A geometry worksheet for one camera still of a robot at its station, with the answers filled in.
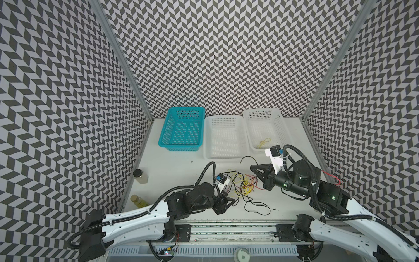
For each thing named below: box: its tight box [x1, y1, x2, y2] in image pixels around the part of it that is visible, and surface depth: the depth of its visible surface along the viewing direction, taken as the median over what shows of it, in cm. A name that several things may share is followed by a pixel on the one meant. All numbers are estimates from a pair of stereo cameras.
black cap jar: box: [133, 168, 149, 184], surface depth 86 cm
